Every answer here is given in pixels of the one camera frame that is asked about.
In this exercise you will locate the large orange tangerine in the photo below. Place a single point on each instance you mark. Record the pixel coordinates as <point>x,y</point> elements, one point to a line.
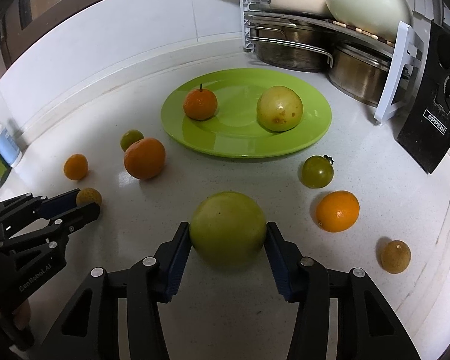
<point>144,158</point>

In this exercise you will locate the wooden bead trivet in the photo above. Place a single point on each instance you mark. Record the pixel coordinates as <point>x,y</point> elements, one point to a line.
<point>360,31</point>

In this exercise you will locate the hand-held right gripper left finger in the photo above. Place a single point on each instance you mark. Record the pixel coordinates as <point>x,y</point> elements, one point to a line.
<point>178,258</point>

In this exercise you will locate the white blue plastic bottle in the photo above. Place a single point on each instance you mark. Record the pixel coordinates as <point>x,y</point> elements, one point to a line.
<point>5,146</point>

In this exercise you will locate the green plate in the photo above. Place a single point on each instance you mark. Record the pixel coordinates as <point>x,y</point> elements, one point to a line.
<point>240,137</point>

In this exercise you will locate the large green round fruit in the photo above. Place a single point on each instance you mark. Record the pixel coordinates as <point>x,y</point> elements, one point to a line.
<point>228,228</point>

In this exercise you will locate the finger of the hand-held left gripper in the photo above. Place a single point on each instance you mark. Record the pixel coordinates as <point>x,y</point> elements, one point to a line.
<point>80,215</point>
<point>60,202</point>

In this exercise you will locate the yellow spotted round fruit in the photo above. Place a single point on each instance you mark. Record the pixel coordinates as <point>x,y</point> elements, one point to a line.
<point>279,108</point>

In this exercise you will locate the person's left hand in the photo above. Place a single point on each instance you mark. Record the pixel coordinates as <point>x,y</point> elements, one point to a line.
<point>22,317</point>

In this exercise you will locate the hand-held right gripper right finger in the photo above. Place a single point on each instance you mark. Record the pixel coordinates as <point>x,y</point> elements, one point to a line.
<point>279,266</point>

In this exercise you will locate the tangerine with stem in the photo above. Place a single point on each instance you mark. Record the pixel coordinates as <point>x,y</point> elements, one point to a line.
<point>200,105</point>

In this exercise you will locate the bright orange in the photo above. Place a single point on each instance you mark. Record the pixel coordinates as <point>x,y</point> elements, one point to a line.
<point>337,211</point>

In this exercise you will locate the small green citrus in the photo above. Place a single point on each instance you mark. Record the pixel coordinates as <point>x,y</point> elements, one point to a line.
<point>130,138</point>

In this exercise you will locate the black OPPEIN board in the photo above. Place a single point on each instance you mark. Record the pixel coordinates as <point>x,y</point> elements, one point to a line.
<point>427,127</point>

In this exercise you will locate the small orange kumquat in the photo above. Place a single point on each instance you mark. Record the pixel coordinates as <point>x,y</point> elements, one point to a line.
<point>75,167</point>

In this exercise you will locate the white pot rack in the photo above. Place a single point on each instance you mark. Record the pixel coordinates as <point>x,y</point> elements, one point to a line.
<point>397,67</point>

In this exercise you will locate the green tomato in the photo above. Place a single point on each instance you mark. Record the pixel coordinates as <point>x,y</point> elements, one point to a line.
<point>317,172</point>

